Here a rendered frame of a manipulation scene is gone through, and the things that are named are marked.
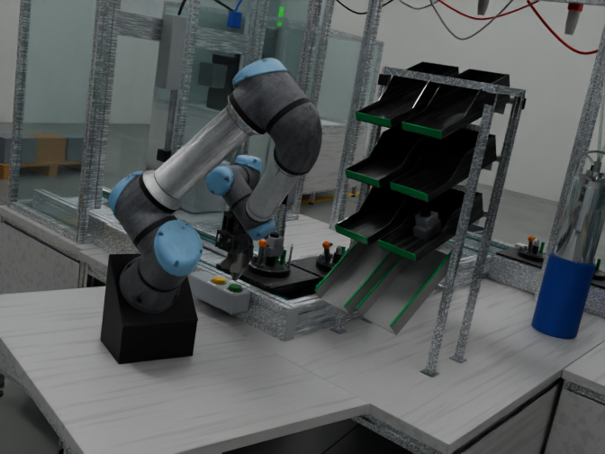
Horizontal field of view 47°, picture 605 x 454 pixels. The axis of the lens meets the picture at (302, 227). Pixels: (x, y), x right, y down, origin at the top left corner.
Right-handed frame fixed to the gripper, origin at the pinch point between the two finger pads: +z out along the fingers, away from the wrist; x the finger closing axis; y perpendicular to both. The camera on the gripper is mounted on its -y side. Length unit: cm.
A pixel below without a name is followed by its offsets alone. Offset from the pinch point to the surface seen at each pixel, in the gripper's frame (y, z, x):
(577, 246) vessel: -95, -19, 64
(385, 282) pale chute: -19.1, -8.2, 38.3
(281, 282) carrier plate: -16.6, 3.3, 3.5
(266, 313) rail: -3.5, 8.5, 10.4
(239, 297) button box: 1.6, 5.3, 3.6
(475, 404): -20, 14, 71
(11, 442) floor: 11, 100, -96
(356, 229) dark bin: -17.4, -20.4, 26.4
